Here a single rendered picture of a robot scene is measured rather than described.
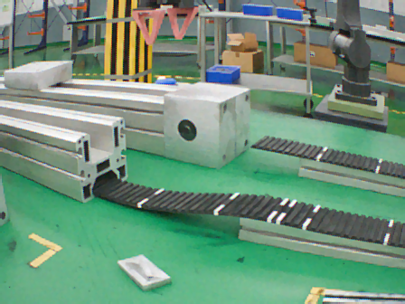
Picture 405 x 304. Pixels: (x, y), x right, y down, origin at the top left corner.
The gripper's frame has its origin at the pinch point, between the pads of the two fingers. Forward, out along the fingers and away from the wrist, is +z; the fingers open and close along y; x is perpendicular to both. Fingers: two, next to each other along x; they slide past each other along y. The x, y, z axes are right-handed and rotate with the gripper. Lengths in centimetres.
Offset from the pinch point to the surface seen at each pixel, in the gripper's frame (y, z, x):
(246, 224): 33.7, 14.1, 33.0
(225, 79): -246, 63, -113
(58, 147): 35.7, 10.0, 7.0
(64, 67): 9.8, 4.8, -19.8
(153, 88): 10.4, 7.9, 5.0
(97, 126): 29.5, 8.6, 9.3
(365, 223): 31, 13, 46
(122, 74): -223, 62, -197
